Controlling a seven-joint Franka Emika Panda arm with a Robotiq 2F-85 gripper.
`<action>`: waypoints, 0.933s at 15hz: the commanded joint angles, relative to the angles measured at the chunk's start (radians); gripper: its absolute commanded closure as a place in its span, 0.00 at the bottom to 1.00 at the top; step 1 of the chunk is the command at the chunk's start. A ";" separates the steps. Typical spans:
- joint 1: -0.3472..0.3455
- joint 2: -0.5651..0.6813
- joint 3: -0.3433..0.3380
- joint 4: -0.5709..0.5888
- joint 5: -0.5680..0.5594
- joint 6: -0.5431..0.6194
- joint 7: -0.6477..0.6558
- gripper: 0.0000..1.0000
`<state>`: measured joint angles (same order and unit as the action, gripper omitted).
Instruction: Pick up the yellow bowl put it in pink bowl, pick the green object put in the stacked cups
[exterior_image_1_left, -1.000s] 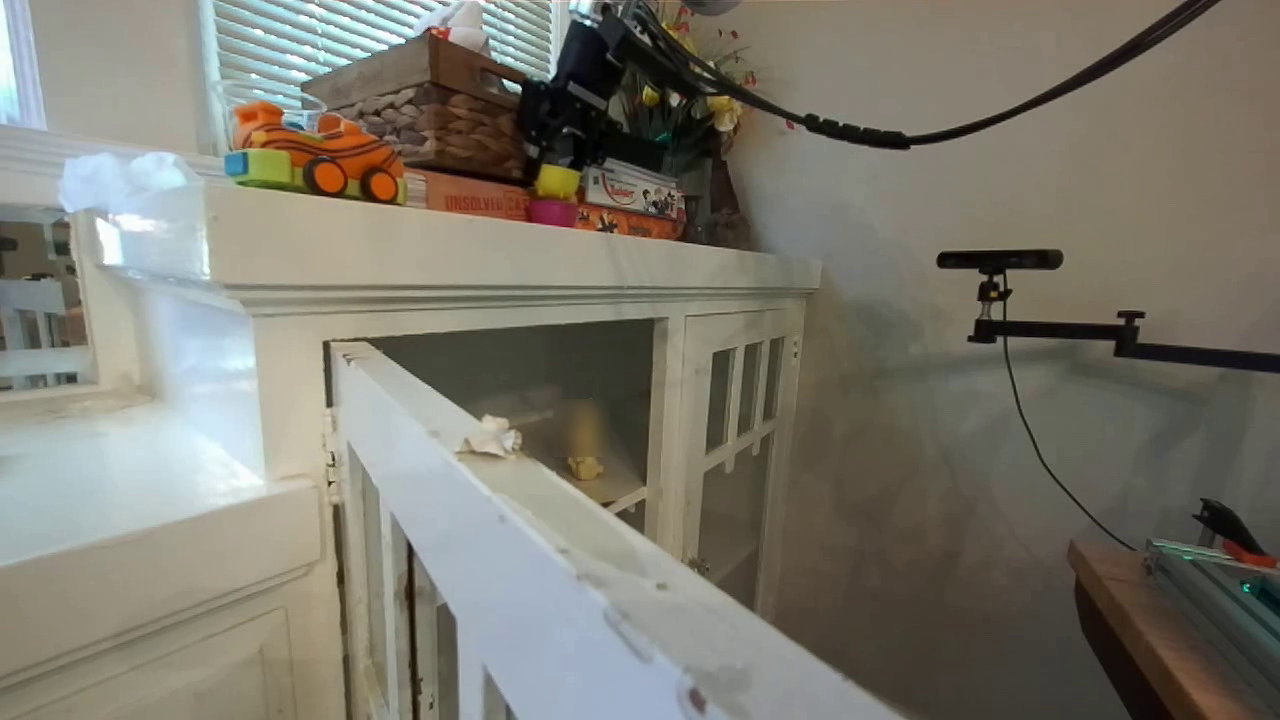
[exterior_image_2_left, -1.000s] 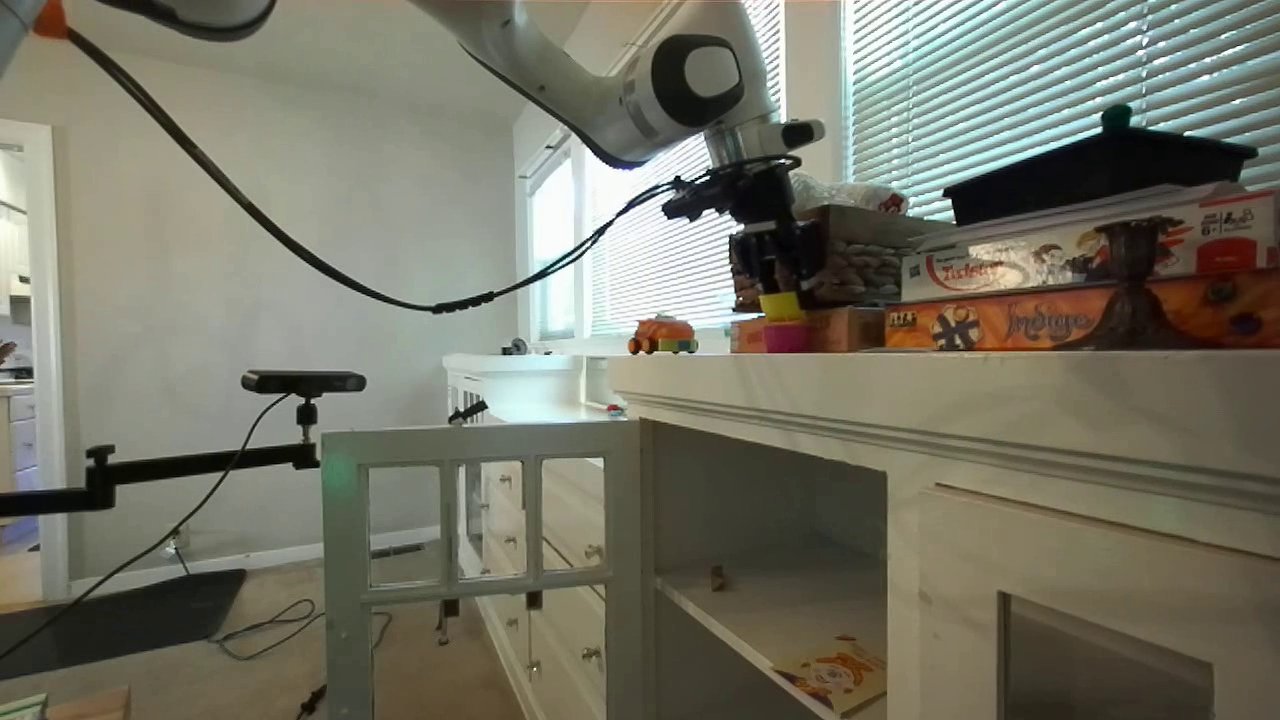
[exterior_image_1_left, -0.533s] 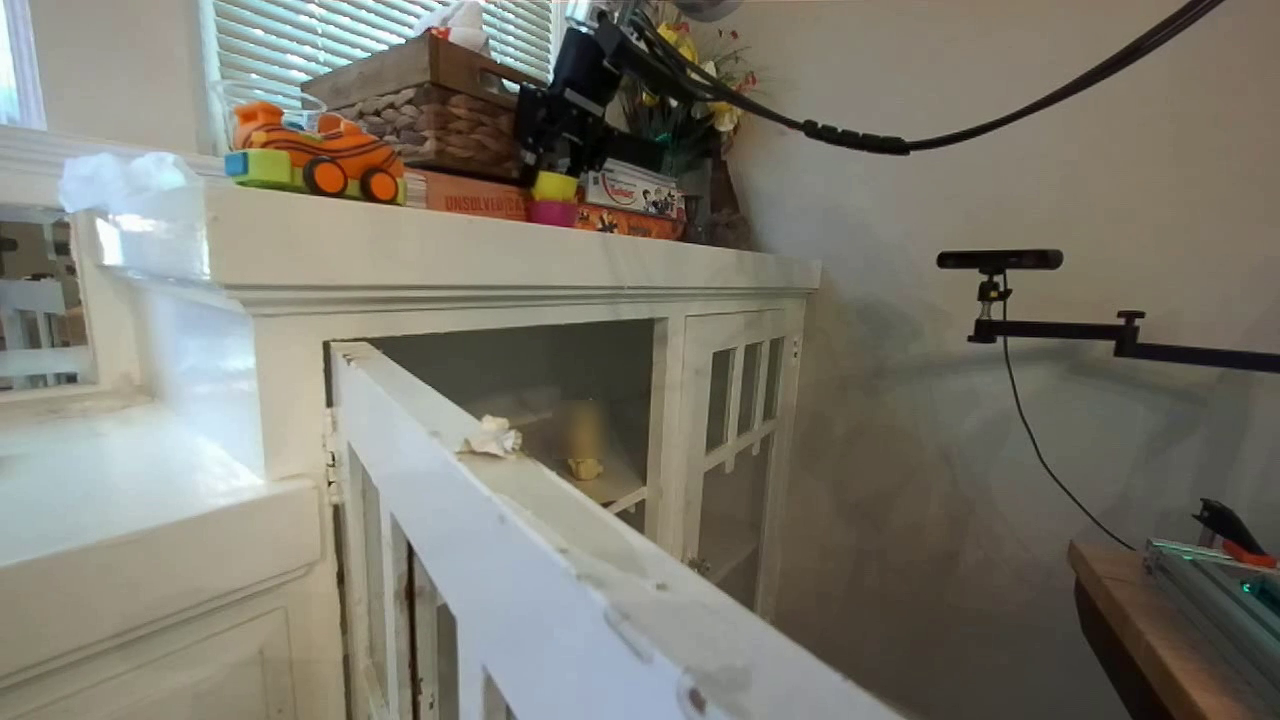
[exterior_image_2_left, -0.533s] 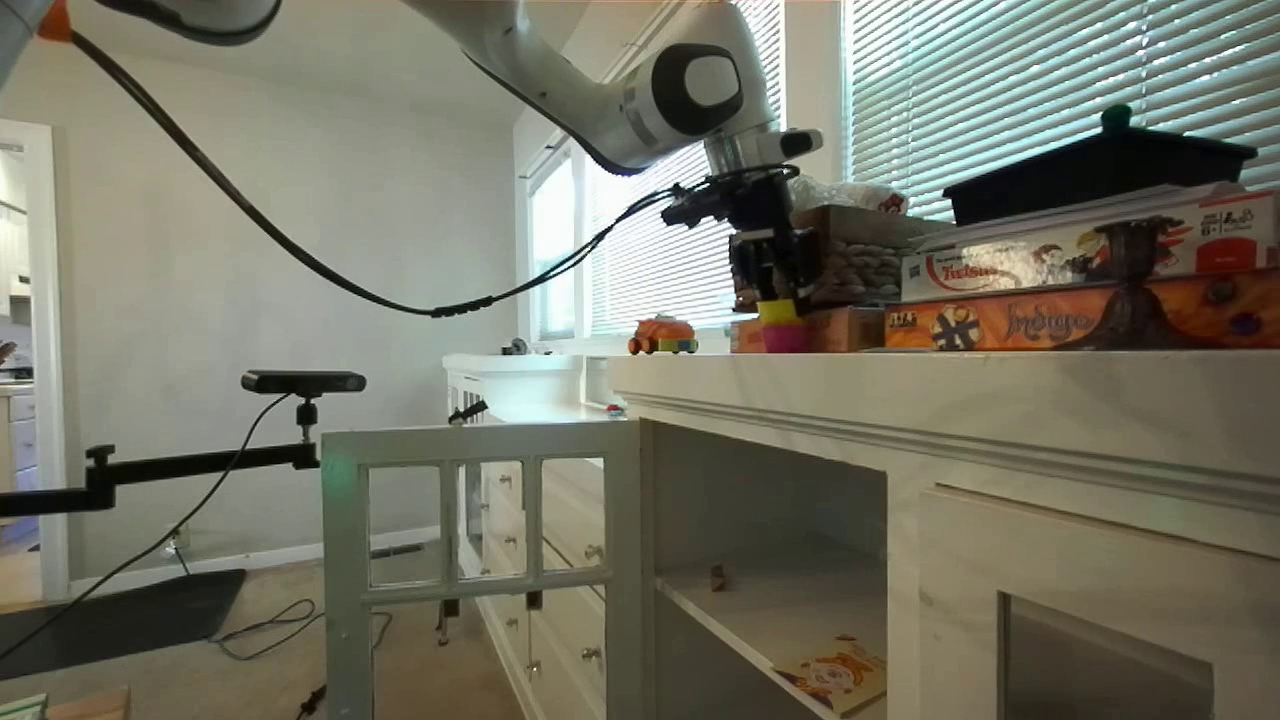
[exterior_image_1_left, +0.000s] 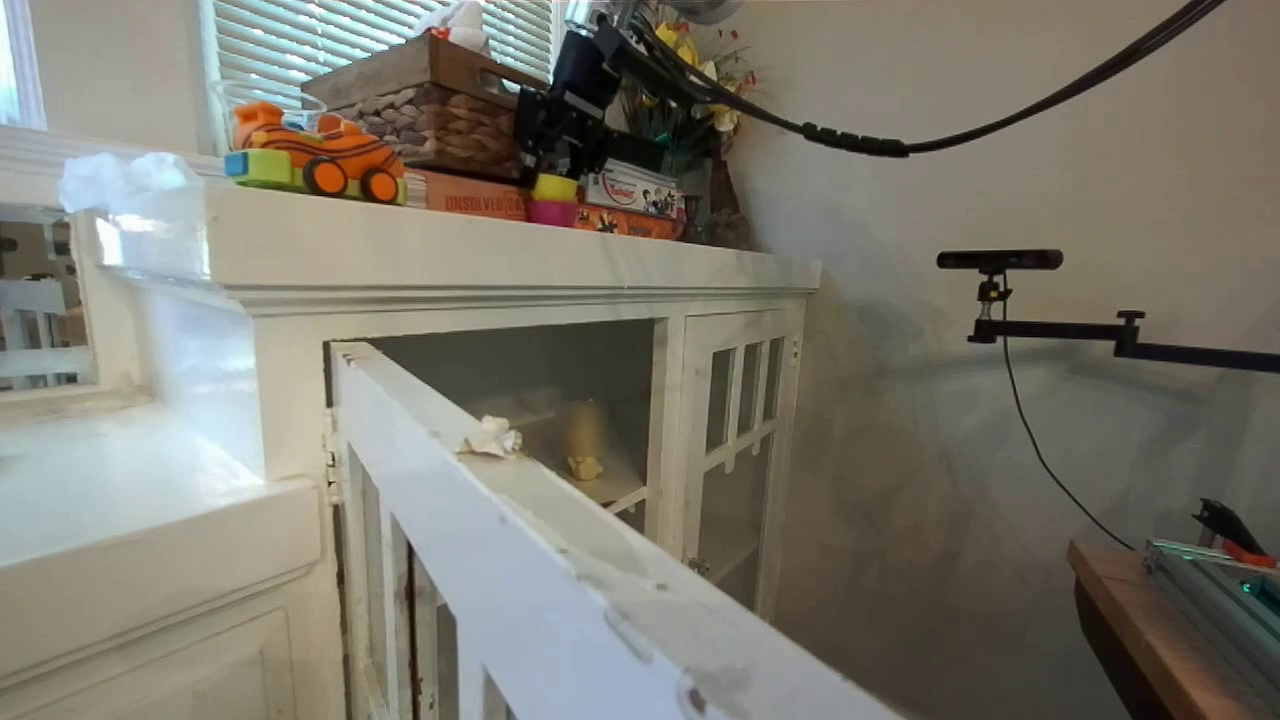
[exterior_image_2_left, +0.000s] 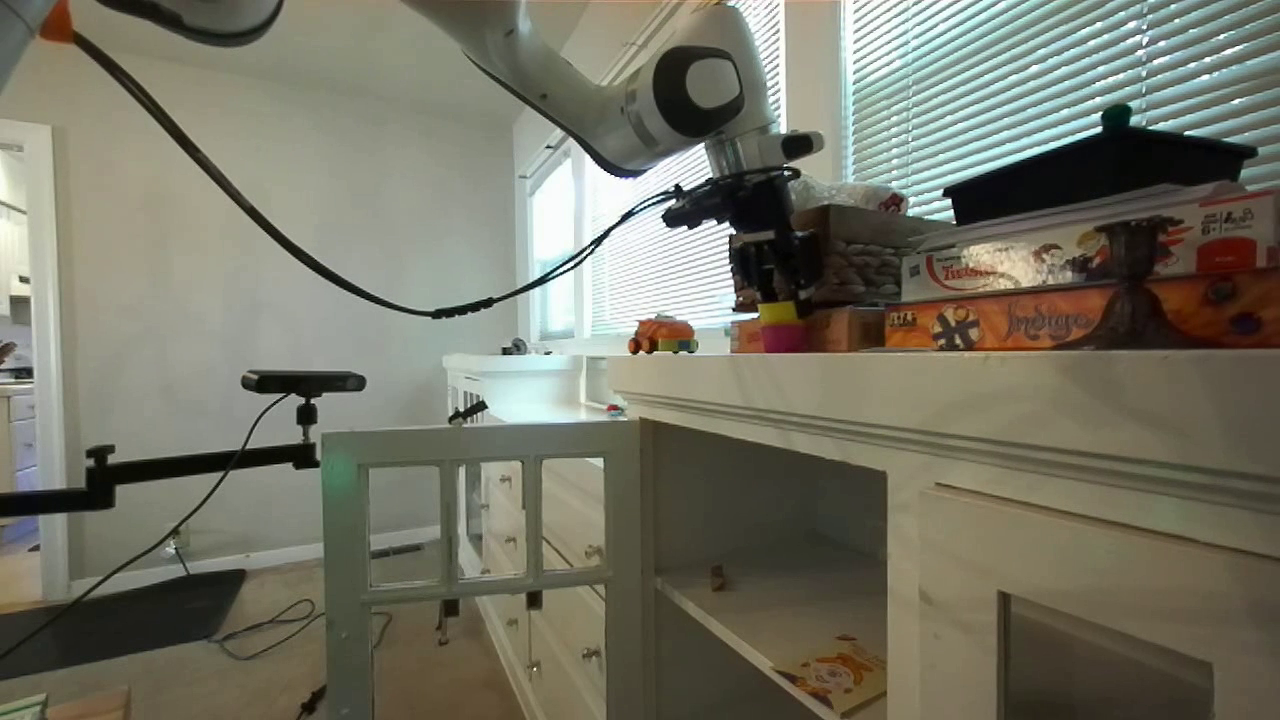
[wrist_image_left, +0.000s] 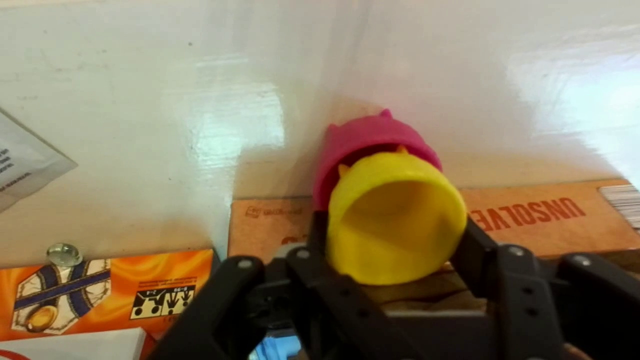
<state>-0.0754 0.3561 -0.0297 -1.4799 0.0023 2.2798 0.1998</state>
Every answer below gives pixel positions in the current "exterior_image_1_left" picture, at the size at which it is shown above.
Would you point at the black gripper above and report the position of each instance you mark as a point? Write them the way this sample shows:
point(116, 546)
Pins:
point(588, 67)

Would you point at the pink bowl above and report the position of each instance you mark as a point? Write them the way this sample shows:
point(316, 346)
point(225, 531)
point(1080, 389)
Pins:
point(552, 213)

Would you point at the white illustrated board game box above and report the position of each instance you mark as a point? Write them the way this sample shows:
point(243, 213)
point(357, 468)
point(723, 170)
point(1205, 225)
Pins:
point(643, 188)

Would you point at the black plant tray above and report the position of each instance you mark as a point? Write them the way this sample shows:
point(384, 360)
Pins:
point(664, 146)

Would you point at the orange board game box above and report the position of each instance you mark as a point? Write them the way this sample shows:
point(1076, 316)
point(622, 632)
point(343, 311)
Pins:
point(634, 225)

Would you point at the brown cardboard box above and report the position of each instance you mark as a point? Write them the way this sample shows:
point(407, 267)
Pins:
point(465, 195)

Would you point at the white tissue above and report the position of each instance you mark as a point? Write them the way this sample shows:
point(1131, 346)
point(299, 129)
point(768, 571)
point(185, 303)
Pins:
point(465, 25)

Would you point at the yellow flower plant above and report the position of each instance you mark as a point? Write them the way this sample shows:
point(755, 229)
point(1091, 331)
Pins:
point(723, 115)

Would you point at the white wooden cabinet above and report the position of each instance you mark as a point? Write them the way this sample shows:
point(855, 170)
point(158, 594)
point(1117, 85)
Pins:
point(465, 262)

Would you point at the orange toy truck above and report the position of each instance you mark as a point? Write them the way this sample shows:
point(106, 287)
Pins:
point(327, 152)

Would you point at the white window blinds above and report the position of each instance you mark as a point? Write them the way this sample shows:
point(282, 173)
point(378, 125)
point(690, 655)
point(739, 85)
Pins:
point(304, 41)

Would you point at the white door knob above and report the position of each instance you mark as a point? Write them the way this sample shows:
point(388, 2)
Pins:
point(493, 437)

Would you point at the wooden giraffe figure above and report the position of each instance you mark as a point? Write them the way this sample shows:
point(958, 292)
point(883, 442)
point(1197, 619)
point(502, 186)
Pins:
point(587, 444)

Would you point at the white low cabinet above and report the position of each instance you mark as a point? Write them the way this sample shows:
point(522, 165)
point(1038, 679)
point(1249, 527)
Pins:
point(132, 625)

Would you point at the wooden table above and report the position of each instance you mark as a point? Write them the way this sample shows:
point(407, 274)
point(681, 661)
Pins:
point(1135, 625)

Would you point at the black and red tool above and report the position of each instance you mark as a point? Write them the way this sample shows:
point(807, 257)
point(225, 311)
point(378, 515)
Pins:
point(1224, 521)

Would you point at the flat layered panel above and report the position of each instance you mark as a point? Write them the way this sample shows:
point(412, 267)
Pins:
point(1224, 586)

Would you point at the black stereo camera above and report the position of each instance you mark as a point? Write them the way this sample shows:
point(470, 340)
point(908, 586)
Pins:
point(1003, 257)

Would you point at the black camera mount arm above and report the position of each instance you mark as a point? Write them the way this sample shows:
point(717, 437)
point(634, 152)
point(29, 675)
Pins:
point(1066, 331)

